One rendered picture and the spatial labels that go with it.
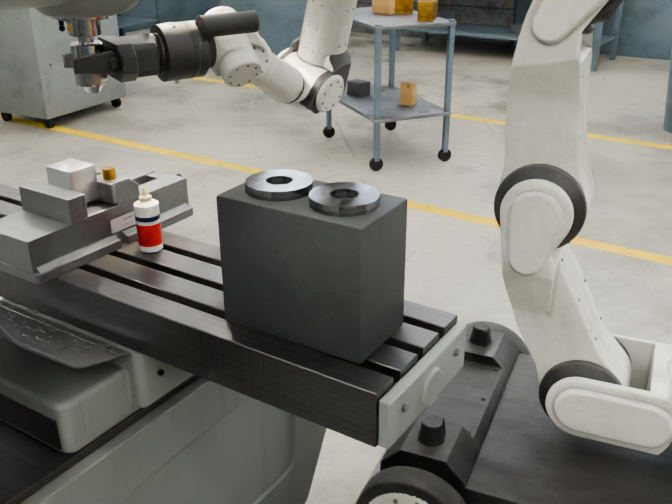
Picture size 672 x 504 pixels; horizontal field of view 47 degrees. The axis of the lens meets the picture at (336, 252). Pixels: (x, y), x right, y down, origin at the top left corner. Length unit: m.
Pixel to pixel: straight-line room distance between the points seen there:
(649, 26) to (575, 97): 7.31
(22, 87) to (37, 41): 0.38
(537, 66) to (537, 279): 0.34
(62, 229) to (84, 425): 0.31
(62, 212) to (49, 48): 4.49
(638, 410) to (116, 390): 0.82
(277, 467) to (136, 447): 0.47
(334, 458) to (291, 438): 0.61
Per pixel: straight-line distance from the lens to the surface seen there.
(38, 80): 5.74
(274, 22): 7.29
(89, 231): 1.31
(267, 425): 1.58
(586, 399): 1.35
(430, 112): 4.66
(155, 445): 1.32
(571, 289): 1.31
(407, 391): 0.96
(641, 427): 1.37
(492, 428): 1.48
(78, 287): 1.24
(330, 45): 1.47
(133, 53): 1.20
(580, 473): 1.42
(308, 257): 0.95
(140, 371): 1.20
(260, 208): 0.96
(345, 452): 2.30
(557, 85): 1.20
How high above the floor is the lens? 1.46
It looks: 25 degrees down
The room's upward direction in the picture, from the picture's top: straight up
